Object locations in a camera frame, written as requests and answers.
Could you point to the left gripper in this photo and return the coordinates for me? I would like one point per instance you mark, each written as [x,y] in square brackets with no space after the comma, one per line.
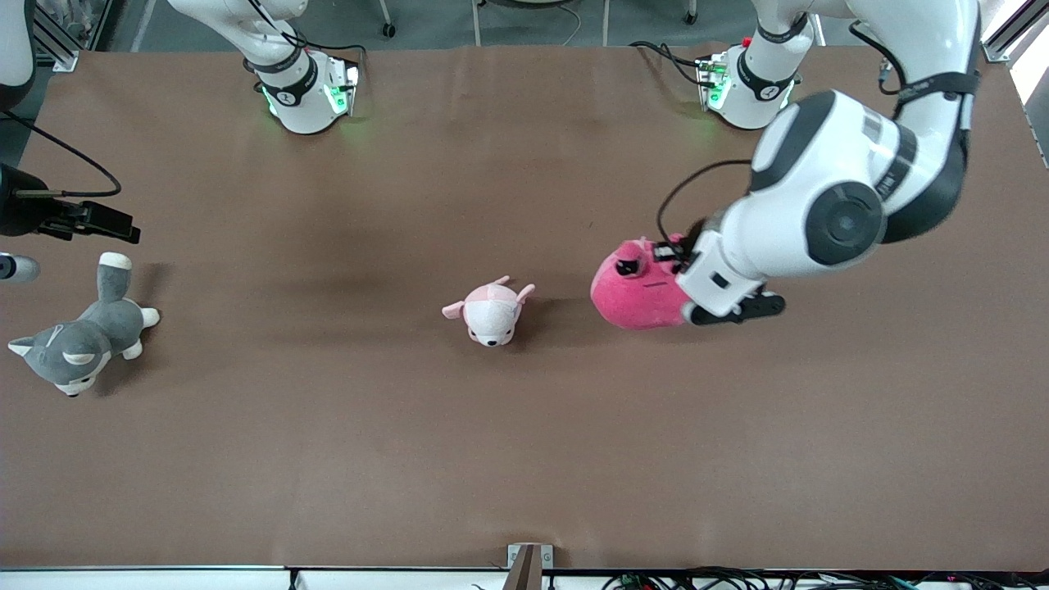
[687,245]

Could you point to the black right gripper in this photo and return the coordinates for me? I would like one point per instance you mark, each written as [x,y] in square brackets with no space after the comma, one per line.
[23,215]

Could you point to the pink round plush toy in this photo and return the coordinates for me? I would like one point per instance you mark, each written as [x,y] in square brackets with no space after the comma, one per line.
[631,303]

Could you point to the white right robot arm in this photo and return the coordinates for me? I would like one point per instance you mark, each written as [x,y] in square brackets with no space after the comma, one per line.
[303,98]

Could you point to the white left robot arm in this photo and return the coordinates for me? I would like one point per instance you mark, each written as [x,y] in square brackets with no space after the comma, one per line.
[844,164]

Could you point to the grey and white plush husky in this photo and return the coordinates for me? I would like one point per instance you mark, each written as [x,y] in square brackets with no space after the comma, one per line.
[90,328]

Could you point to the white and pink plush dog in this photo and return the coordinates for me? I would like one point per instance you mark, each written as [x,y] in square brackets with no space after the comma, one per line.
[490,315]

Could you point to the chair leg with caster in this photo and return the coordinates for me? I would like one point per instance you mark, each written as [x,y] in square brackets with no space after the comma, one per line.
[386,23]
[691,12]

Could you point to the aluminium frame profile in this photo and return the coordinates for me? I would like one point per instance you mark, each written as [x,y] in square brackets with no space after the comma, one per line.
[1006,37]
[56,41]

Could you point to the metal table edge bracket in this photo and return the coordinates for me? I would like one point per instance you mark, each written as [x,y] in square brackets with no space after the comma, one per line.
[529,567]

